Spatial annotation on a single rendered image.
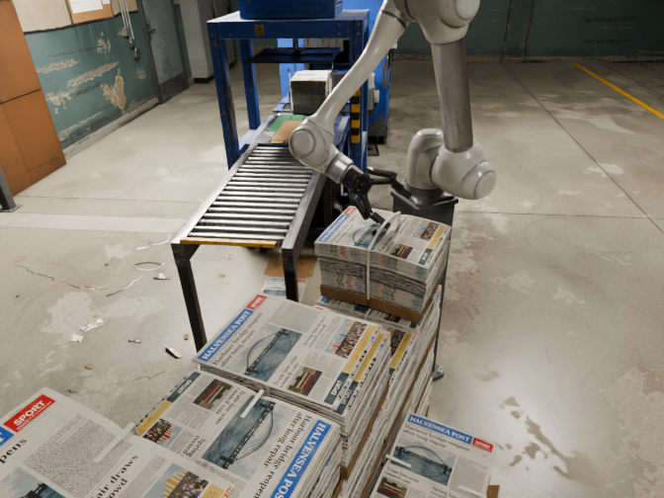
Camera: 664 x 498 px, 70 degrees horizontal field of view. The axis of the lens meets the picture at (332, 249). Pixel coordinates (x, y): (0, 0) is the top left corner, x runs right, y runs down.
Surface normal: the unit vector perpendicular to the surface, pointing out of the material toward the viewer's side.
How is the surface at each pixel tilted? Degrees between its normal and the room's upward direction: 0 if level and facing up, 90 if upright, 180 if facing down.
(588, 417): 0
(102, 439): 7
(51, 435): 1
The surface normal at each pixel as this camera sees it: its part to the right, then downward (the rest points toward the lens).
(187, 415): -0.01, -0.85
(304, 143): -0.25, 0.19
